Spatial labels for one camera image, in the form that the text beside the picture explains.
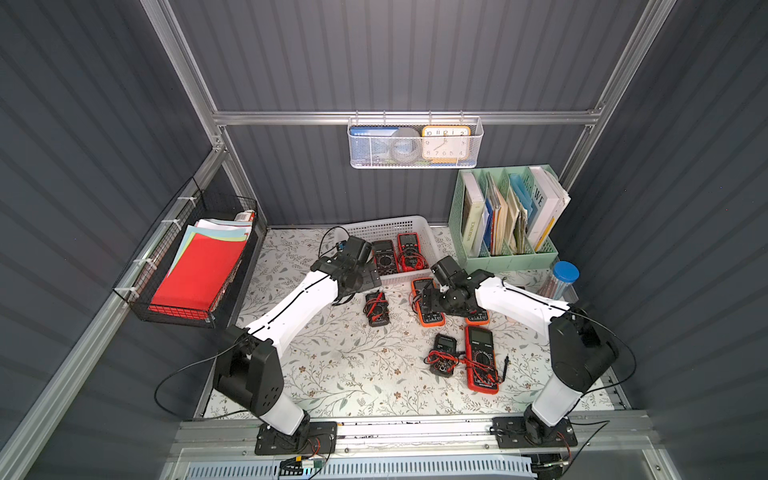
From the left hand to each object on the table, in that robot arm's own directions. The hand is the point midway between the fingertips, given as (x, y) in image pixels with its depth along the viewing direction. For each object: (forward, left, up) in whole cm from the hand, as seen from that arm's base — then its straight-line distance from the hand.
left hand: (360, 280), depth 86 cm
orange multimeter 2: (-6, -37, -12) cm, 39 cm away
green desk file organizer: (+21, -46, +5) cm, 51 cm away
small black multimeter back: (-3, -4, -12) cm, 13 cm away
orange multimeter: (-6, -20, -12) cm, 25 cm away
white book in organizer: (+23, -58, +11) cm, 63 cm away
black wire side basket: (+11, +44, +17) cm, 48 cm away
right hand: (-4, -24, -8) cm, 26 cm away
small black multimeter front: (-19, -23, -11) cm, 32 cm away
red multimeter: (+18, -7, -11) cm, 22 cm away
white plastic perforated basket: (+29, -8, -9) cm, 32 cm away
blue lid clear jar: (-3, -57, +1) cm, 57 cm away
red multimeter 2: (-23, -33, -10) cm, 42 cm away
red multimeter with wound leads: (+16, -16, -9) cm, 24 cm away
